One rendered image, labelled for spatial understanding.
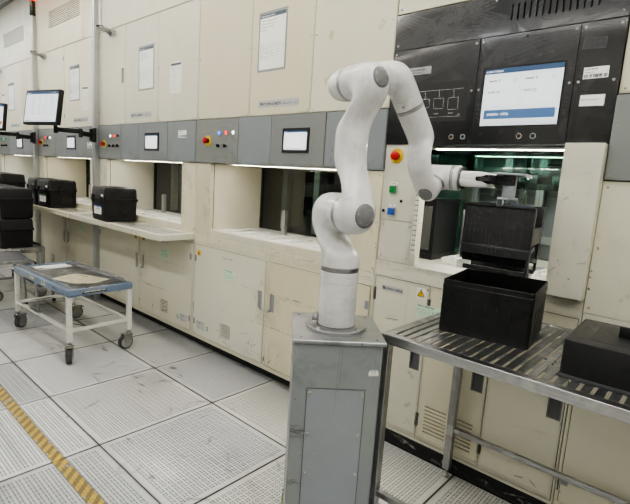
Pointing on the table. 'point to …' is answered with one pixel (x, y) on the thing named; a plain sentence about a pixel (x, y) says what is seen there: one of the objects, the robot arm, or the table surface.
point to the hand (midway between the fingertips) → (510, 180)
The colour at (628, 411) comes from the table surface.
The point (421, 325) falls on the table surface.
